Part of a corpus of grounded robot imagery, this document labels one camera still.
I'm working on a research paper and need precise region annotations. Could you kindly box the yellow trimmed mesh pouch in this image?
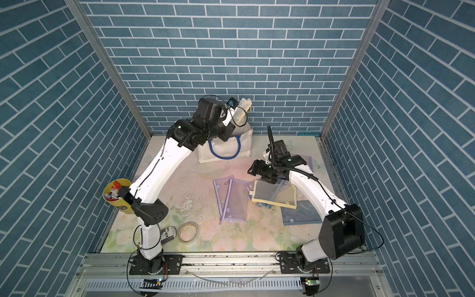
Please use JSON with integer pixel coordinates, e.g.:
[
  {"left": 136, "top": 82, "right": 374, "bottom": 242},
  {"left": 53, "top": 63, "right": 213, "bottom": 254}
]
[
  {"left": 233, "top": 98, "right": 252, "bottom": 127},
  {"left": 249, "top": 180, "right": 297, "bottom": 210}
]

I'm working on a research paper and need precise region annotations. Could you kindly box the purple trimmed mesh pouch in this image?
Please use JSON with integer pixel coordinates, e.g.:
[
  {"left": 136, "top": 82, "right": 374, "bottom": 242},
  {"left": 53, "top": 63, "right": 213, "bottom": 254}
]
[{"left": 213, "top": 175, "right": 252, "bottom": 224}]

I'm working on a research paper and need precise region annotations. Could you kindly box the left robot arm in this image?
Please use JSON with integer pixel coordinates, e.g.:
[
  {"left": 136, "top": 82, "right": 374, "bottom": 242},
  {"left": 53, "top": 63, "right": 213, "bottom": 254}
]
[{"left": 119, "top": 95, "right": 239, "bottom": 261}]

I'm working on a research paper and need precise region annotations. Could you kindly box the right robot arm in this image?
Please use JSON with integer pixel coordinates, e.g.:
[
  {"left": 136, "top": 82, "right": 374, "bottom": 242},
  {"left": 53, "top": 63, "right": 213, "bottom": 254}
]
[{"left": 248, "top": 141, "right": 365, "bottom": 263}]

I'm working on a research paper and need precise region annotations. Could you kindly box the white canvas tote bag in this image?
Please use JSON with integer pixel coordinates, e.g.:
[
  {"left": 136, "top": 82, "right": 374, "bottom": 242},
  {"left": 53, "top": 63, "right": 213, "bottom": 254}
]
[{"left": 198, "top": 123, "right": 253, "bottom": 164}]

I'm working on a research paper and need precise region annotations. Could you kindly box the blue mesh pouch right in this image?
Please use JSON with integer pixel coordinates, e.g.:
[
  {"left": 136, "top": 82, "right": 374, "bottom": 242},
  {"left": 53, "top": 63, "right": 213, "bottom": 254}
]
[{"left": 281, "top": 200, "right": 322, "bottom": 226}]

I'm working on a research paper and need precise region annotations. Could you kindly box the clear tape roll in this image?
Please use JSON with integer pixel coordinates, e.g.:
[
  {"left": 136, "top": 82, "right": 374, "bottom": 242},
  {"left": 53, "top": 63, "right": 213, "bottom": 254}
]
[{"left": 177, "top": 222, "right": 199, "bottom": 245}]

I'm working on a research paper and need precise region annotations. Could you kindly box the yellow cup with markers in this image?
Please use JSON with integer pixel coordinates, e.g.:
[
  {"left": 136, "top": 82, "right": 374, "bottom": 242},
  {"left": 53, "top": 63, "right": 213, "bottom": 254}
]
[{"left": 102, "top": 178, "right": 133, "bottom": 214}]

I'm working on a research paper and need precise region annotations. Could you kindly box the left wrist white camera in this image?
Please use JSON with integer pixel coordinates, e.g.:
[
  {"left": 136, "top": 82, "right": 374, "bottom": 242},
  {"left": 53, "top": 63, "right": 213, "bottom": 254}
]
[{"left": 222, "top": 97, "right": 239, "bottom": 127}]

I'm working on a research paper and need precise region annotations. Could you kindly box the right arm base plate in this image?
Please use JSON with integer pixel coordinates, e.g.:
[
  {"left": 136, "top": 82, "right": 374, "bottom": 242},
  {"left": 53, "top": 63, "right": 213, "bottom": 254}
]
[{"left": 274, "top": 251, "right": 330, "bottom": 274}]

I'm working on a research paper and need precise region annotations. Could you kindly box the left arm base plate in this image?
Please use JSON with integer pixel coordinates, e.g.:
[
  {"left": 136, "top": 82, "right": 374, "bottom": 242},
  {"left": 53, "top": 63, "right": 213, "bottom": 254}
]
[{"left": 129, "top": 252, "right": 184, "bottom": 276}]

